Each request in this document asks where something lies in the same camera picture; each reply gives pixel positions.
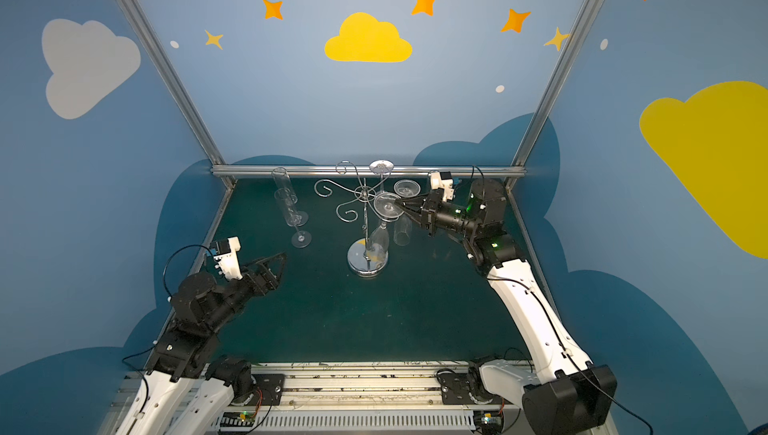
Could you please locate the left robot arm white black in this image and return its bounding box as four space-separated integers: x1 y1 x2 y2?
116 253 287 434

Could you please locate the aluminium corner post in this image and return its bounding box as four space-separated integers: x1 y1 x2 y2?
115 0 226 168
506 0 605 196

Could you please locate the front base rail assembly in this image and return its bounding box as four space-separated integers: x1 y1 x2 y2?
95 360 541 435

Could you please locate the clear flute glass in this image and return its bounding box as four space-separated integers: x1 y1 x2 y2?
271 167 309 226
274 188 312 249
369 160 394 198

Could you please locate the aluminium back frame rail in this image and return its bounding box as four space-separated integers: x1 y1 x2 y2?
211 164 526 179

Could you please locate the aluminium right corner post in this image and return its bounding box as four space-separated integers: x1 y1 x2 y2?
506 0 605 196

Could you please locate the aluminium left corner post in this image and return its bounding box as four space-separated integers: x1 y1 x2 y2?
115 0 226 168

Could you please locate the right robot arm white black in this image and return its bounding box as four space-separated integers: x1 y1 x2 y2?
394 178 617 434

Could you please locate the chrome wine glass rack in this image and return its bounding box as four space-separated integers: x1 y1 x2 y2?
313 160 394 279

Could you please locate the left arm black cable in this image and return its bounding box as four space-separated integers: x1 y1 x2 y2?
161 244 217 304

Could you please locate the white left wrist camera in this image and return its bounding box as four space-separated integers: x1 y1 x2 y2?
209 237 243 281

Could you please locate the clear wine glass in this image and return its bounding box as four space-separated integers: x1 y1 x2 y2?
392 179 421 248
365 192 403 267

